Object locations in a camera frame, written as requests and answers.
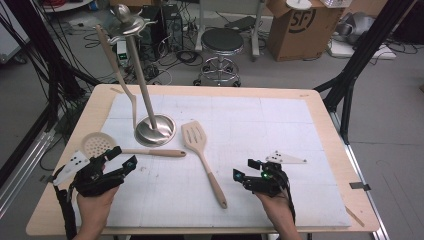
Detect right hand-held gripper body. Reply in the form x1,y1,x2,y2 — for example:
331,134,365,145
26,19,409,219
242,150,308,198

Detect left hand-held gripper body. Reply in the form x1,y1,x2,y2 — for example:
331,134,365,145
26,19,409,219
52,150,127,198

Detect beige perforated skimmer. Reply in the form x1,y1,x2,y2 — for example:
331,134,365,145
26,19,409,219
80,131,187,159

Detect steel utensil stand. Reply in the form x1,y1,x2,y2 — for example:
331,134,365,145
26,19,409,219
108,3,177,148

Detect beige slotted spatula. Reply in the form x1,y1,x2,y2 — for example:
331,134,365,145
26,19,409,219
180,120,229,210

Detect beige ladle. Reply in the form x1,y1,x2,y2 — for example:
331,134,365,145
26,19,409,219
95,24,139,131

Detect person's right hand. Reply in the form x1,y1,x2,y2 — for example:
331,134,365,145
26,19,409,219
254,191,296,228

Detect person's left hand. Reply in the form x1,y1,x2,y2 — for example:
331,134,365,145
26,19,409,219
76,185,120,221

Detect white grid table mat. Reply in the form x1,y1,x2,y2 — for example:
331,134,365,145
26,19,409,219
73,93,353,229

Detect black tape strip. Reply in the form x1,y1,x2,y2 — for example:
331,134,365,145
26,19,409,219
349,181,372,192

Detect brown tape strip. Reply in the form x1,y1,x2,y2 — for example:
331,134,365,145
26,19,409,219
344,206,366,229

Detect white power supply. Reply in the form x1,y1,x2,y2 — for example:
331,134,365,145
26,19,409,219
116,39,130,68

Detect white desk leg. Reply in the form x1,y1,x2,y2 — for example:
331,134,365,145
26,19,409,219
250,0,262,63
195,0,207,52

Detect black round stool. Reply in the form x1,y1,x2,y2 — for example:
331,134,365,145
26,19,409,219
193,27,246,88

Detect cardboard box with round logo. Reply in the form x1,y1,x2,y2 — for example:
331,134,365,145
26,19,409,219
266,0,345,63

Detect black computer tower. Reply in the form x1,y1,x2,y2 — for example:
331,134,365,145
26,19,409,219
138,4,185,62

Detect black flat device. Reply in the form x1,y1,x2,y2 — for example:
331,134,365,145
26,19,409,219
223,15,257,33

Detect round white table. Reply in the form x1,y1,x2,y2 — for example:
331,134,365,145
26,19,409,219
39,0,95,14

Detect grey bag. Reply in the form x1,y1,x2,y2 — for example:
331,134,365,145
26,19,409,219
334,11,376,45

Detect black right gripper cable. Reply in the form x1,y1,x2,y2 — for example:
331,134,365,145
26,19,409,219
283,185,298,224

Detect aluminium rail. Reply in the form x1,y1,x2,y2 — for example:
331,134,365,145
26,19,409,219
329,111,392,240
0,128,56,218

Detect black metal frame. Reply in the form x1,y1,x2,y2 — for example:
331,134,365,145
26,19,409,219
0,0,102,188
313,0,416,145

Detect black coiled cable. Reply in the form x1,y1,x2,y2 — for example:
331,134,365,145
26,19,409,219
174,49,204,68

